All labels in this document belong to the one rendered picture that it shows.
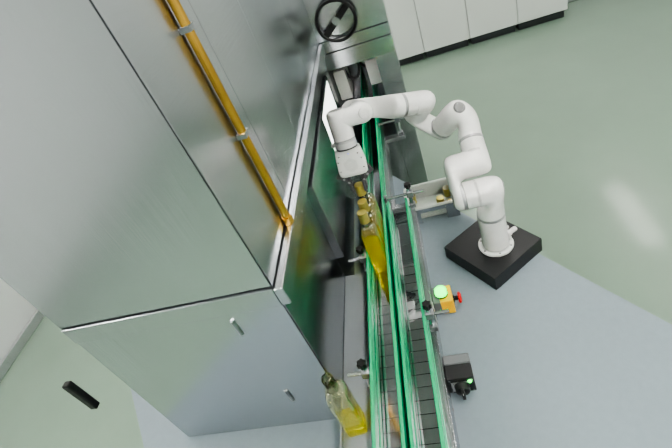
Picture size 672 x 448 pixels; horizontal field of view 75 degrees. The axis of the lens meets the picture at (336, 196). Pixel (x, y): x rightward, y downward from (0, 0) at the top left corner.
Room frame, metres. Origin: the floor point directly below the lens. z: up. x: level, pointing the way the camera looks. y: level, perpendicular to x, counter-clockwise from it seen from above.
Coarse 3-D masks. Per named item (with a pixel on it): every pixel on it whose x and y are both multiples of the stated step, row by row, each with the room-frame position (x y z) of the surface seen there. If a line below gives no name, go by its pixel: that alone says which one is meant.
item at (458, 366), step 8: (448, 360) 0.73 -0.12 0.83; (456, 360) 0.72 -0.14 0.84; (464, 360) 0.71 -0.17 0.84; (448, 368) 0.71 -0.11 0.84; (456, 368) 0.70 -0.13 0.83; (464, 368) 0.69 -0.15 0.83; (448, 376) 0.69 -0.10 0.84; (456, 376) 0.68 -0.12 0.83; (464, 376) 0.67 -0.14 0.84; (472, 376) 0.66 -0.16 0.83; (448, 384) 0.68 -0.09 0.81; (472, 384) 0.66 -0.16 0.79
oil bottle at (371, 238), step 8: (368, 232) 1.13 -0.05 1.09; (376, 232) 1.13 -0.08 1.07; (368, 240) 1.13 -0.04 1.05; (376, 240) 1.12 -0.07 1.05; (368, 248) 1.13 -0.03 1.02; (376, 248) 1.12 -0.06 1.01; (384, 248) 1.16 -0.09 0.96; (376, 256) 1.13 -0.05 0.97; (384, 256) 1.12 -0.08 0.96; (376, 264) 1.13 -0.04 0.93; (384, 264) 1.12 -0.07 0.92; (376, 272) 1.13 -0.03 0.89
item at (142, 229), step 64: (0, 0) 0.77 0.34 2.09; (64, 0) 0.74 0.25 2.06; (128, 0) 0.82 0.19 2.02; (192, 0) 1.06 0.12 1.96; (256, 0) 1.52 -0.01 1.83; (0, 64) 0.79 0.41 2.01; (64, 64) 0.76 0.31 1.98; (128, 64) 0.73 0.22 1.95; (192, 64) 0.91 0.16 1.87; (256, 64) 1.27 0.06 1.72; (320, 64) 2.04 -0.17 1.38; (0, 128) 0.81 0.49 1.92; (64, 128) 0.78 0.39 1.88; (128, 128) 0.75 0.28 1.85; (192, 128) 0.79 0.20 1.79; (256, 128) 1.06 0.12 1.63; (0, 192) 0.84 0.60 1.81; (64, 192) 0.81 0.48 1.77; (128, 192) 0.77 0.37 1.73; (192, 192) 0.74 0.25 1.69; (256, 192) 0.89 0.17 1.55; (0, 256) 0.88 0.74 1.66; (64, 256) 0.84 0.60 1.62; (128, 256) 0.80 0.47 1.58; (192, 256) 0.77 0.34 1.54; (256, 256) 0.74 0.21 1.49; (320, 256) 1.06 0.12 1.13; (64, 320) 0.88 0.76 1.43; (128, 320) 0.83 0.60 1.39; (192, 320) 0.79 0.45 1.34; (256, 320) 0.76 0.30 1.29; (320, 320) 0.85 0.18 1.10; (64, 384) 0.92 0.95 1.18; (128, 384) 0.89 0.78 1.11; (192, 384) 0.84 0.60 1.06; (256, 384) 0.79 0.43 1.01; (320, 384) 0.74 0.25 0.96
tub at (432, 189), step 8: (416, 184) 1.59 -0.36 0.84; (424, 184) 1.57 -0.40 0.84; (432, 184) 1.56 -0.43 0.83; (440, 184) 1.55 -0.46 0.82; (424, 192) 1.57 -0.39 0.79; (432, 192) 1.56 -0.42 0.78; (440, 192) 1.55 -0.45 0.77; (408, 200) 1.54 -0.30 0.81; (424, 200) 1.54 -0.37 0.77; (432, 200) 1.52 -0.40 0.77; (448, 200) 1.40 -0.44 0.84; (416, 208) 1.43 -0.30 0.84; (424, 208) 1.42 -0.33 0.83
